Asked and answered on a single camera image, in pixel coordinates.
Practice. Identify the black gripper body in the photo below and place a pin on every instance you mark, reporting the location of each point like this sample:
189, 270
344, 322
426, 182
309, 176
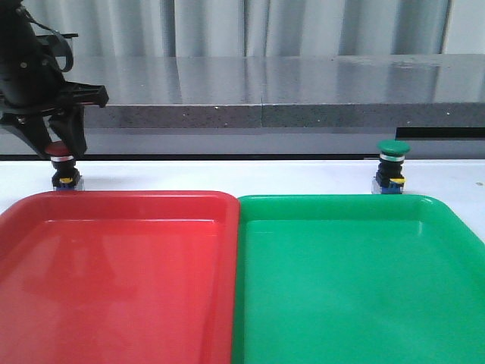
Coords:
31, 87

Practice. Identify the green mushroom push button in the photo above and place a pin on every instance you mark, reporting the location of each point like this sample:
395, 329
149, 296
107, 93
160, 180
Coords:
388, 178

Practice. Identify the green plastic tray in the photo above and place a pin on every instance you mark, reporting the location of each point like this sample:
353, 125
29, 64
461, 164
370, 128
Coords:
357, 279

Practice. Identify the red plastic tray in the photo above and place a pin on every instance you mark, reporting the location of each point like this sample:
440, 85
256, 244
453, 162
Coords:
119, 277

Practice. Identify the white pleated curtain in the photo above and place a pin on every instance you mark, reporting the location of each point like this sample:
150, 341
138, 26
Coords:
266, 28

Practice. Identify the red mushroom push button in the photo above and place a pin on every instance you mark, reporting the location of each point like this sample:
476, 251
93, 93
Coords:
66, 176

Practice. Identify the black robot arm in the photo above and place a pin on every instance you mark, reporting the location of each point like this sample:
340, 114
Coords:
19, 38

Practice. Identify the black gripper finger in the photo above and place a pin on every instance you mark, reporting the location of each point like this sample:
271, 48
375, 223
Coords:
68, 125
30, 129

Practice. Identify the grey granite counter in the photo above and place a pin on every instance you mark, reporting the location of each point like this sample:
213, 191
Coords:
285, 107

